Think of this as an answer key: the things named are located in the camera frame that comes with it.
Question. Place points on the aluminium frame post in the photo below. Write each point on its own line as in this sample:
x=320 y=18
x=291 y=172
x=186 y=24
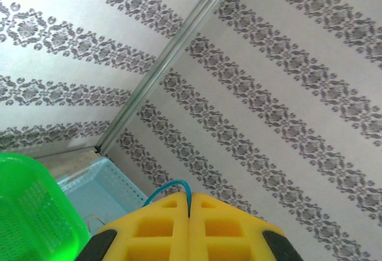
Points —
x=167 y=61

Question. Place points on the light blue plastic basket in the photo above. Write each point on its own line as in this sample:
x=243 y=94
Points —
x=110 y=183

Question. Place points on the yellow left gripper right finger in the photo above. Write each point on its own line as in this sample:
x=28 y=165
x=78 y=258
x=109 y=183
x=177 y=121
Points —
x=226 y=231

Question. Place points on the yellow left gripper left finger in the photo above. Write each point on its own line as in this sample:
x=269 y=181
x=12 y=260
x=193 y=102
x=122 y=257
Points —
x=149 y=231

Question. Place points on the green plastic basket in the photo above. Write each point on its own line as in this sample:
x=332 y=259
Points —
x=35 y=207

